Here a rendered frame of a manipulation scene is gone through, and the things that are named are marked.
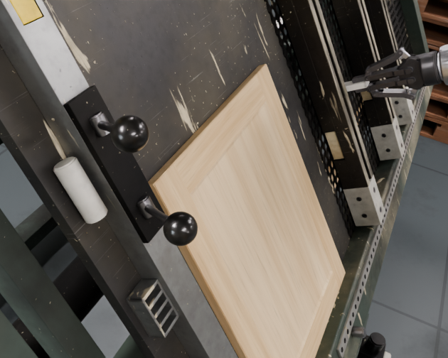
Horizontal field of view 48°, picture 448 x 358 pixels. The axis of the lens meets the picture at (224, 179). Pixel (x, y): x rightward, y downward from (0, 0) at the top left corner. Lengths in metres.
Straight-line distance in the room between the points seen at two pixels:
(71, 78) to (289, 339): 0.66
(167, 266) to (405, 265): 2.10
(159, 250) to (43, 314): 0.16
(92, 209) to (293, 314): 0.56
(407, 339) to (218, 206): 1.70
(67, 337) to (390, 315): 1.93
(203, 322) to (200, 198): 0.19
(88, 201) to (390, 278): 2.12
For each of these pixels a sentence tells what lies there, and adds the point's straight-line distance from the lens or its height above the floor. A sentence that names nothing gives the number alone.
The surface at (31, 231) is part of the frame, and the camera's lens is 2.31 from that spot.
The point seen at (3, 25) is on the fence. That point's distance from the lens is 0.60.
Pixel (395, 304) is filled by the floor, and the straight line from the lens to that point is 2.51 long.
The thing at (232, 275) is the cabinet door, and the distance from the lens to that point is 0.86.
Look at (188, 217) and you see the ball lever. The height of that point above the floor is 1.45.
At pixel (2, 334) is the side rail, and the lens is 0.52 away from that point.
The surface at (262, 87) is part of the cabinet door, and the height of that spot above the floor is 1.34.
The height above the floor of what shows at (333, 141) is 1.12.
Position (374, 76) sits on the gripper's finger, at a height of 1.29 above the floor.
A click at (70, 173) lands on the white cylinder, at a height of 1.45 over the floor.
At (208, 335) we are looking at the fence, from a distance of 0.77.
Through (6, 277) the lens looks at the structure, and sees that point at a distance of 0.65.
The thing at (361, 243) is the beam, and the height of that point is 0.90.
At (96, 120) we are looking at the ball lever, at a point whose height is 1.50.
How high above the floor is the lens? 1.84
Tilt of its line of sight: 40 degrees down
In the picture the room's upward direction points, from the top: 9 degrees clockwise
